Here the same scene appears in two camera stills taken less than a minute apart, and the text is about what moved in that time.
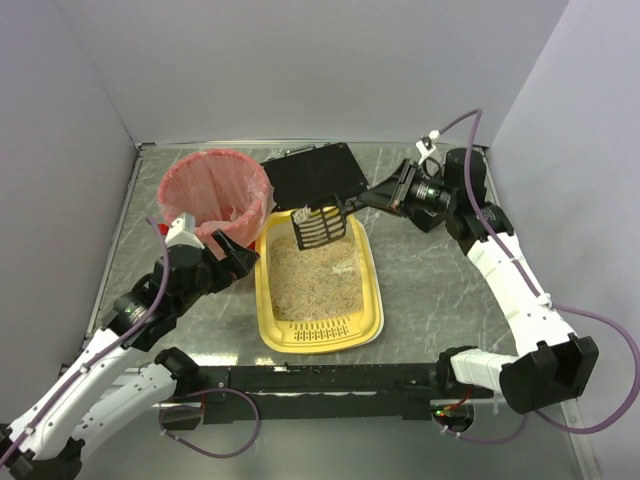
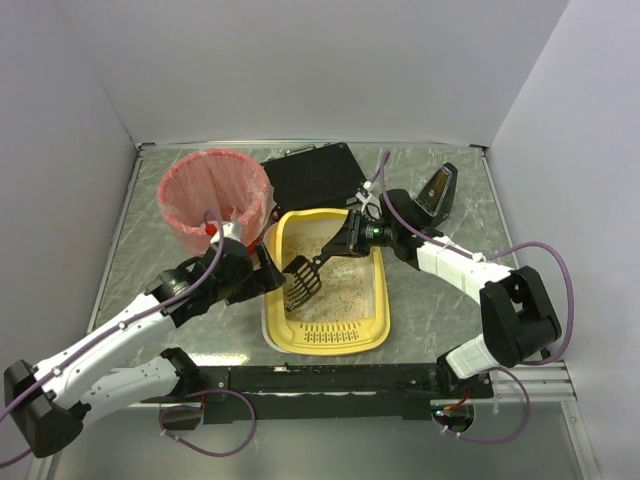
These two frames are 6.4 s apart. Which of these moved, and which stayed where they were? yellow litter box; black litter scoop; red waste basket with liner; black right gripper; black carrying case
Moved: black right gripper; black litter scoop
Stayed: black carrying case; red waste basket with liner; yellow litter box
